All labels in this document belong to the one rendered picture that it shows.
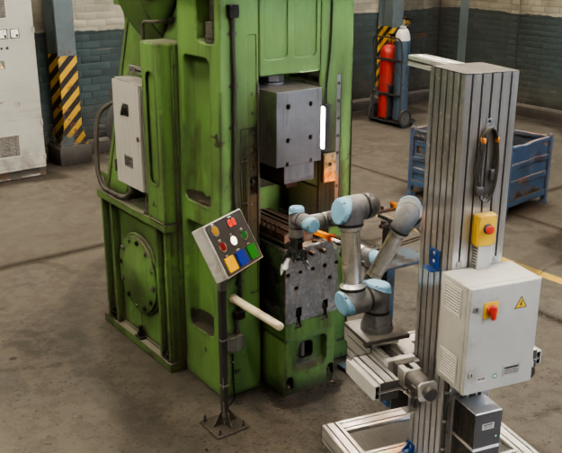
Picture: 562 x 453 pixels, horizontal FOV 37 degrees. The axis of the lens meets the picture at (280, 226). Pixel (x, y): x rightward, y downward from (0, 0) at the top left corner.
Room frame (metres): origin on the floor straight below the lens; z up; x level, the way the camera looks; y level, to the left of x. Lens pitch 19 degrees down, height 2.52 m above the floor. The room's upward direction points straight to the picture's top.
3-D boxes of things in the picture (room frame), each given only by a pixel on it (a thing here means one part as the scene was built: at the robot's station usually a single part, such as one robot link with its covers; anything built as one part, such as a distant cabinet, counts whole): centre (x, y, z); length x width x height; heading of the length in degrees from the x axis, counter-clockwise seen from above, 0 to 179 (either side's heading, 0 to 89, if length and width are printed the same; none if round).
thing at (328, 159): (4.63, -0.28, 1.27); 0.09 x 0.02 x 0.17; 126
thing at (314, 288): (4.54, -0.01, 0.69); 0.56 x 0.38 x 0.45; 36
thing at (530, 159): (8.12, -1.98, 0.36); 1.20 x 0.80 x 0.72; 43
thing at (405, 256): (4.53, -0.63, 0.75); 0.40 x 0.30 x 0.02; 122
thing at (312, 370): (4.54, -0.01, 0.23); 0.55 x 0.37 x 0.47; 36
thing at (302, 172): (4.50, 0.02, 1.32); 0.42 x 0.20 x 0.10; 36
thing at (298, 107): (4.53, -0.01, 1.56); 0.42 x 0.39 x 0.40; 36
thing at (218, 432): (3.94, 0.31, 0.05); 0.22 x 0.22 x 0.09; 36
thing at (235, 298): (4.06, 0.13, 0.62); 0.44 x 0.05 x 0.05; 36
